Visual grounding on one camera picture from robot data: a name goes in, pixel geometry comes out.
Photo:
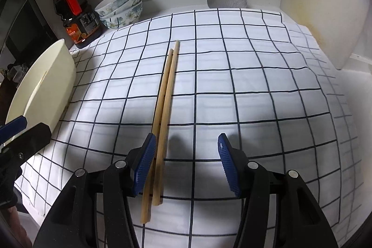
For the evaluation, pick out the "wooden chopstick in bowl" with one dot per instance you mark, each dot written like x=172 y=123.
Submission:
x=37 y=87

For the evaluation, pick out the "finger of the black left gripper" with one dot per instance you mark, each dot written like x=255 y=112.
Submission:
x=26 y=145
x=12 y=128

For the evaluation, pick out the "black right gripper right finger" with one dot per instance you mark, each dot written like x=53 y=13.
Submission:
x=300 y=222

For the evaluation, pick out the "large cream bowl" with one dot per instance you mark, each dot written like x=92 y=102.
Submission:
x=54 y=93

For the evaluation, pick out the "person's hand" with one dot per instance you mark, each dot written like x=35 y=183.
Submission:
x=18 y=231

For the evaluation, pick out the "stacked floral ceramic bowls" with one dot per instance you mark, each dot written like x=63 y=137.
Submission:
x=115 y=14

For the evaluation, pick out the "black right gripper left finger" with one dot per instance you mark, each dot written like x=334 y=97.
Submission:
x=71 y=222

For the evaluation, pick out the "white black grid cloth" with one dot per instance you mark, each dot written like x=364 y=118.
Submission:
x=262 y=81

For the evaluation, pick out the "dark soy sauce bottle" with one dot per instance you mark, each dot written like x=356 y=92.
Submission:
x=79 y=20

